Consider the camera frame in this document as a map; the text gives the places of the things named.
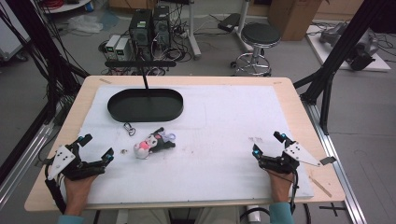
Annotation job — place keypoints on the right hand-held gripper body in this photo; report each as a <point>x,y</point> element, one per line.
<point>300,154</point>

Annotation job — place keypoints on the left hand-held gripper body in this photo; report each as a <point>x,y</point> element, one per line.
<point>63,158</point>

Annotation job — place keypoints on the silver carabiner keyring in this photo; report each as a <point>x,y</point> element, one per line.
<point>130,130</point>

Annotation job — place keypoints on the black key rack with tray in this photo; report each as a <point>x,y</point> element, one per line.
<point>162,107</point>

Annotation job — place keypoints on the person's left hand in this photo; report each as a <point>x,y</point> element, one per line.
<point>77,193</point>

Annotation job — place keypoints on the person's right hand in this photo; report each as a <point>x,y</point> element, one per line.
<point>281,188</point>

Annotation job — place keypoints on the thin wooden stick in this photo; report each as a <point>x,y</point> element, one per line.
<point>320,186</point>

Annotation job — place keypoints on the white foam mat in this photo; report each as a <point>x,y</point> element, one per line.
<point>211,124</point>

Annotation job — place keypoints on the person's beige trouser legs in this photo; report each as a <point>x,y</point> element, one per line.
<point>218,217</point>

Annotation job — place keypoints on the white floor board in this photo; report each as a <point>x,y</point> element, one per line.
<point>317,49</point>

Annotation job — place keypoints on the white power supply unit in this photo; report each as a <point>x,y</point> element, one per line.
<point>123,48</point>
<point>112,45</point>

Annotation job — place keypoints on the black round stool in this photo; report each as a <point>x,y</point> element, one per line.
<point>261,34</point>

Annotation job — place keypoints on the white plastic bag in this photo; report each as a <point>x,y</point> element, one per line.
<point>85,24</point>

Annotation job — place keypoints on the grey robot device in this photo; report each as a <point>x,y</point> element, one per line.
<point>361,49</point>

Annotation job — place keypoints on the white desk leg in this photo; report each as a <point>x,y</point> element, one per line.
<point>243,25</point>
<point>193,34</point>

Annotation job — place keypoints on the brown cardboard box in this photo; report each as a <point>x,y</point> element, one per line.
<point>292,18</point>

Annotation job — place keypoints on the grey cabinet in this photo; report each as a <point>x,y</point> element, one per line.
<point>11,43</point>

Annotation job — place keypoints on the black computer tower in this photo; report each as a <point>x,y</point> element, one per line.
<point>140,31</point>
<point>162,25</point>

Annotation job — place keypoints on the black flat box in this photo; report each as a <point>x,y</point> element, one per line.
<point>229,22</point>

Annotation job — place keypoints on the white round table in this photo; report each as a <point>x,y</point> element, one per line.
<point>67,5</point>

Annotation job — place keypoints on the silver aluminium rail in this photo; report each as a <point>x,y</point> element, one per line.
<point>336,168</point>
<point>28,157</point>

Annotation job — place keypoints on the black metal frame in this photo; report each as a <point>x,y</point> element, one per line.
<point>339,53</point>
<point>46,46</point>

